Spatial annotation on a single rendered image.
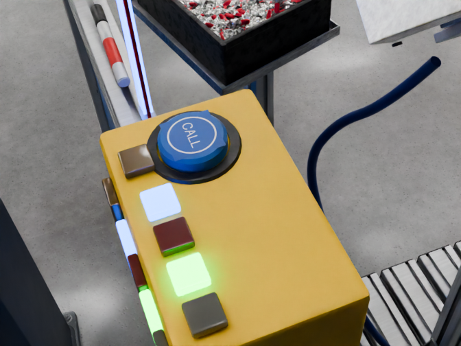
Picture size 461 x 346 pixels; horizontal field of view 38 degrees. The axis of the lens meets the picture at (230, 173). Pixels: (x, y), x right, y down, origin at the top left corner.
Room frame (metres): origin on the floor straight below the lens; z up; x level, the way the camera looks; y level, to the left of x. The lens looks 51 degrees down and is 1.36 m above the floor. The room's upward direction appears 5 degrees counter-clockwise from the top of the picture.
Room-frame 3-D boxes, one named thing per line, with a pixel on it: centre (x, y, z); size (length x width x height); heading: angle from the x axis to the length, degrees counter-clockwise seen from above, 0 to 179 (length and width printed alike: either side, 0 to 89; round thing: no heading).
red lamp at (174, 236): (0.19, 0.03, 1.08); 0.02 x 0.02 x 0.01; 17
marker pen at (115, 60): (0.61, 0.13, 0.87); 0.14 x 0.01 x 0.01; 16
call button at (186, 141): (0.26, 0.02, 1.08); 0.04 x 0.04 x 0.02
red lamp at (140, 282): (0.19, 0.05, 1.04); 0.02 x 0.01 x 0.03; 17
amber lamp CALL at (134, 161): (0.25, 0.05, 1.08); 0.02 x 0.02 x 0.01; 17
